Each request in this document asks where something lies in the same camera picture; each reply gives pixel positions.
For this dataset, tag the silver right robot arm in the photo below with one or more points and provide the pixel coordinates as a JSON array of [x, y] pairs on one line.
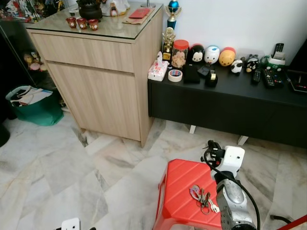
[[232, 203]]

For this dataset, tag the bunch of keys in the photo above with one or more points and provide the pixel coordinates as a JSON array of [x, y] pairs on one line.
[[201, 196]]

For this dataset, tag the black low tv console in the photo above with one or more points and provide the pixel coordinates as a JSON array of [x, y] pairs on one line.
[[230, 108]]

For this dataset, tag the red plastic stool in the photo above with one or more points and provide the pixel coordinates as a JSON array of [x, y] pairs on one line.
[[180, 191]]

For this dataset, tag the black tape dispenser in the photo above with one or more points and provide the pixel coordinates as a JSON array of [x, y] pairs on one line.
[[211, 79]]

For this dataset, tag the black wallet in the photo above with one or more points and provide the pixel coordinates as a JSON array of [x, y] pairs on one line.
[[191, 74]]

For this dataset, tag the white tape roll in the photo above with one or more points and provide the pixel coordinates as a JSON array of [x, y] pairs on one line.
[[170, 75]]

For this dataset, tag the black remote control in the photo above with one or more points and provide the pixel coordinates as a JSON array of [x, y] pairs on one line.
[[269, 77]]

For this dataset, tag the small black plush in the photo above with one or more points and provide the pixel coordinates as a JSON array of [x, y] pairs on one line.
[[251, 63]]

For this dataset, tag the orange and red round plush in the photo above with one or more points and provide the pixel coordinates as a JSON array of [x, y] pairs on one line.
[[227, 57]]

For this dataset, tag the white and blue round plush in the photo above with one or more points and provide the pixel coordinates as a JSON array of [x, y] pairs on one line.
[[211, 55]]

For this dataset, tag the floral tissue pack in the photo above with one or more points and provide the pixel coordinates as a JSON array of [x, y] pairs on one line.
[[158, 69]]

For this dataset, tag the black round mouse plush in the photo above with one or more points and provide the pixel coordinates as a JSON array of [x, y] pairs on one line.
[[196, 53]]

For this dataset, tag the red lid snack jar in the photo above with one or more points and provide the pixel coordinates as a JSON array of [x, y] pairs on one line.
[[180, 55]]

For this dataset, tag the black flat tablet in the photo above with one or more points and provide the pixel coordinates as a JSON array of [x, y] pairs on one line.
[[298, 81]]

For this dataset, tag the small gold trophy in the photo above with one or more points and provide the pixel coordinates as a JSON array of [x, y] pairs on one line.
[[168, 44]]

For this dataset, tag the light wooden cabinet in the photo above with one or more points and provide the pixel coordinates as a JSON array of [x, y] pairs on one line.
[[100, 81]]

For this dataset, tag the blue and gold trophy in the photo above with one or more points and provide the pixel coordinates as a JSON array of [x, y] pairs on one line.
[[173, 5]]

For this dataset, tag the red envelope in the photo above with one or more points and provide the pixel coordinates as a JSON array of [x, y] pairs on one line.
[[139, 13]]

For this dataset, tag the small red cup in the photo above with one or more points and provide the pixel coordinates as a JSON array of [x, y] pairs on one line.
[[93, 24], [71, 22], [82, 23]]

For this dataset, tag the green shopping bag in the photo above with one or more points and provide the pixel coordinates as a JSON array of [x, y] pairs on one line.
[[41, 112]]

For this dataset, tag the black incense pot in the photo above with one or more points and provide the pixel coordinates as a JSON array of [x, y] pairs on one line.
[[89, 9]]

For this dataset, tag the glass display cabinet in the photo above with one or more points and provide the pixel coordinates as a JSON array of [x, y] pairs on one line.
[[19, 52]]

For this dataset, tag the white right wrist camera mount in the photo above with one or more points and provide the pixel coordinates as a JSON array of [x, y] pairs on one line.
[[233, 160]]

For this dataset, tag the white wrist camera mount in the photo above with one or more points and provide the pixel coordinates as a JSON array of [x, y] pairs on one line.
[[71, 224], [233, 160]]

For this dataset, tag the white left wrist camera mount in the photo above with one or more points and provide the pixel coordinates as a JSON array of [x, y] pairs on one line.
[[71, 224]]

